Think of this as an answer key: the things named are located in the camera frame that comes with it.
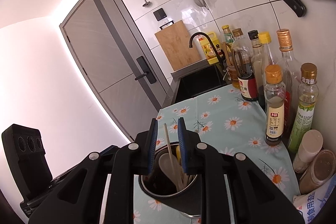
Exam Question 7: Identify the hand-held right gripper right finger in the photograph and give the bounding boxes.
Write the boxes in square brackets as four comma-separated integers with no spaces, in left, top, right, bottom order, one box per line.
[177,117,306,224]

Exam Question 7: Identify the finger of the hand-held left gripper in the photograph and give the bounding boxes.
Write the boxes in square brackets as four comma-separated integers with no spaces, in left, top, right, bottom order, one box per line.
[100,145,120,157]

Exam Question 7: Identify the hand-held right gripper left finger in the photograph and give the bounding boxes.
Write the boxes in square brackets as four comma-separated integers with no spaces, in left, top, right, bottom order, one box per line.
[28,118,159,224]

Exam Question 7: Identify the single pale chopstick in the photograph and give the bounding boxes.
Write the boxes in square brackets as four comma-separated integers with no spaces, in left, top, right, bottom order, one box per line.
[164,123,185,192]

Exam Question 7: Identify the white ceramic spoon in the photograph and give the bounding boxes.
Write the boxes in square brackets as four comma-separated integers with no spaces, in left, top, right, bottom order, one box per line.
[158,153,181,188]

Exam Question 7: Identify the bundle of wooden chopsticks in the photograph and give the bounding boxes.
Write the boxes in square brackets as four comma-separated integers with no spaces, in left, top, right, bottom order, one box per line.
[176,167,197,191]

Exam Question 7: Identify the black cylindrical utensil holder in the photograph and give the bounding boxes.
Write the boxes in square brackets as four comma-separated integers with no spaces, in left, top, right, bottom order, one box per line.
[138,141,204,218]

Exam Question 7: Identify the daisy print blue tablecloth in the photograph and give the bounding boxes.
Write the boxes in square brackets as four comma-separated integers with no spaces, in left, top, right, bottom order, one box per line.
[133,84,301,224]

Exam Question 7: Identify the black kitchen sink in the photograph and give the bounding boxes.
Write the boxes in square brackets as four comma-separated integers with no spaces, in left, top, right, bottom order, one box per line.
[171,61,229,104]

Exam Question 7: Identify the soy sauce bottle red label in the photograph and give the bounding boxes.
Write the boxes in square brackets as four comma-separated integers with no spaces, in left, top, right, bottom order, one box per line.
[231,28,259,102]

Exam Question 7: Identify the small sesame oil bottle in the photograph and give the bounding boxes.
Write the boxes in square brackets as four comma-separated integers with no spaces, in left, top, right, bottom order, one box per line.
[264,64,287,146]

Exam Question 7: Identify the yellow oil jug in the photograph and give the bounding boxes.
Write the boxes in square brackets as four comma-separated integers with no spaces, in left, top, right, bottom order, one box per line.
[198,32,220,65]

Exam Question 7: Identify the wooden cutting board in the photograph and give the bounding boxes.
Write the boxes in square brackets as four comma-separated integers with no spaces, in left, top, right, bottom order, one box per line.
[154,20,202,71]

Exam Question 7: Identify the grey door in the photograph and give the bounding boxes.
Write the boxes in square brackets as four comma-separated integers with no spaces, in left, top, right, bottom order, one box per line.
[59,0,174,136]

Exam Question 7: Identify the black kitchen faucet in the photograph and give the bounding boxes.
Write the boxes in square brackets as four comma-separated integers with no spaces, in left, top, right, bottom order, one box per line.
[189,32,221,65]

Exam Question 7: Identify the dark cap sauce bottle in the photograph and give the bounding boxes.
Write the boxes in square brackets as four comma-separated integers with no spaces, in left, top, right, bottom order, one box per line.
[247,30,266,107]

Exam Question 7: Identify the cooking oil bottle yellow cap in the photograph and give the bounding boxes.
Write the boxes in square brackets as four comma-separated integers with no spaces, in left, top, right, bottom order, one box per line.
[221,25,237,88]

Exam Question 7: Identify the green label oil bottle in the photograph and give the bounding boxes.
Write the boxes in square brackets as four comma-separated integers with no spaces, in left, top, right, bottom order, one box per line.
[287,63,318,154]

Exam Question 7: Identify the white spice jar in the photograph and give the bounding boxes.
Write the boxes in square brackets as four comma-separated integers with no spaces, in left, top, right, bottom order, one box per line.
[292,130,324,173]

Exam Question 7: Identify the clear bottle yellow cap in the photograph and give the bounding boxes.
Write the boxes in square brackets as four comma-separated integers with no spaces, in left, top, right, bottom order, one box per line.
[259,31,277,70]

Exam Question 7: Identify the brown spice jar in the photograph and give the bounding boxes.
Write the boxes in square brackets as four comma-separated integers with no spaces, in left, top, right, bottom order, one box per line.
[299,149,336,195]

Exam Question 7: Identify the tall clear bottle gold cap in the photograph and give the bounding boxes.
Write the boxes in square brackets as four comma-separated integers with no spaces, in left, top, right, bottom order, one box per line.
[276,29,303,136]

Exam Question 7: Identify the blue white salt bag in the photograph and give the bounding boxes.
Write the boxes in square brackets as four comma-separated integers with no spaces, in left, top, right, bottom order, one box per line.
[293,177,336,224]

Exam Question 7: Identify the black door lock handle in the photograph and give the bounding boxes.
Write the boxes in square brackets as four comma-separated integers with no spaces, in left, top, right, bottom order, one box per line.
[134,56,158,85]

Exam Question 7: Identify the black wall switch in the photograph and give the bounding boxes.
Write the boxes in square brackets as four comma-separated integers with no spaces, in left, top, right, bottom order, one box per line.
[153,7,167,22]

